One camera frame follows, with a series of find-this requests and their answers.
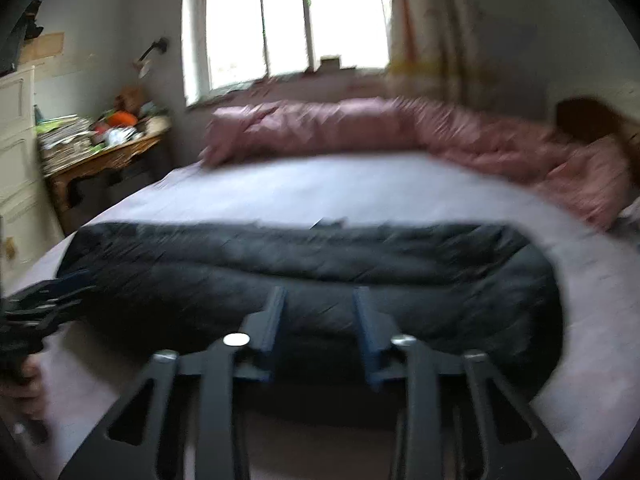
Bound black puffer jacket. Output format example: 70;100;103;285
58;222;564;398

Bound person's left hand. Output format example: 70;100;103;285
1;356;47;422

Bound white wardrobe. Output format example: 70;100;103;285
0;67;61;288

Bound pink floral bed sheet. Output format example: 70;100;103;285
25;153;639;479

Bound carved wooden side table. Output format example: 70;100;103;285
43;128;175;236

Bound stack of papers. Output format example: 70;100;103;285
36;115;94;177

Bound orange plush toy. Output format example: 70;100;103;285
105;110;138;128

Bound stack of books on table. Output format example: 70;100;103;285
139;102;171;136

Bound pink duvet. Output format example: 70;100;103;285
201;98;631;231

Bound wooden white headboard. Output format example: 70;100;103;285
546;79;640;187

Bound white framed window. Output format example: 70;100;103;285
181;0;388;105

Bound books on windowsill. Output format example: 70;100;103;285
314;55;356;75

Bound tree print curtain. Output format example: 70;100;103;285
385;0;483;106

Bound wall mounted lamp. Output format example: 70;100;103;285
132;37;169;79

